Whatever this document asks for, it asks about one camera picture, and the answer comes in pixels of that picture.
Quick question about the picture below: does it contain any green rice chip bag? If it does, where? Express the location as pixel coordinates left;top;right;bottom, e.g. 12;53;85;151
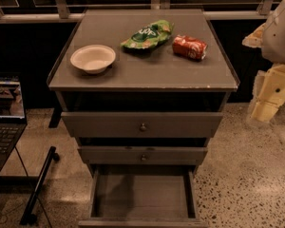
121;20;174;49

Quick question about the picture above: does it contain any grey drawer cabinet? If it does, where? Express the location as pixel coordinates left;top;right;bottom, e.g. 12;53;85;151
46;9;240;228

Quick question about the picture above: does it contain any metal window railing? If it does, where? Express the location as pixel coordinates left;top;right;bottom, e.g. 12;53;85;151
0;0;285;25

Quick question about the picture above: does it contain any crushed red soda can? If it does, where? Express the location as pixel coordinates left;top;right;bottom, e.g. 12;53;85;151
172;35;207;61

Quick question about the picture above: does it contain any black laptop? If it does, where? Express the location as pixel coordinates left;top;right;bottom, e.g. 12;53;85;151
0;73;27;171

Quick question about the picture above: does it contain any white paper bowl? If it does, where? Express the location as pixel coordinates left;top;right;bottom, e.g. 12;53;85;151
70;45;116;74

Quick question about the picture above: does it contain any top grey drawer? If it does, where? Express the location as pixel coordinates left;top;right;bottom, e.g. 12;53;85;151
62;112;222;138

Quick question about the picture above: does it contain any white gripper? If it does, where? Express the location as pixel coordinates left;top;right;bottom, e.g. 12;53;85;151
242;0;285;123

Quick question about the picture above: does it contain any middle grey drawer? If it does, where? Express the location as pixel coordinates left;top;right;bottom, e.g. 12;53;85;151
78;146;208;165

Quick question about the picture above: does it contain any bottom grey open drawer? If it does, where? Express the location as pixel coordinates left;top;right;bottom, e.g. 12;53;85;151
78;166;208;228

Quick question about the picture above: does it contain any black stand leg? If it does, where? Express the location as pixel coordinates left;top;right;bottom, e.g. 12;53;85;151
20;146;60;225

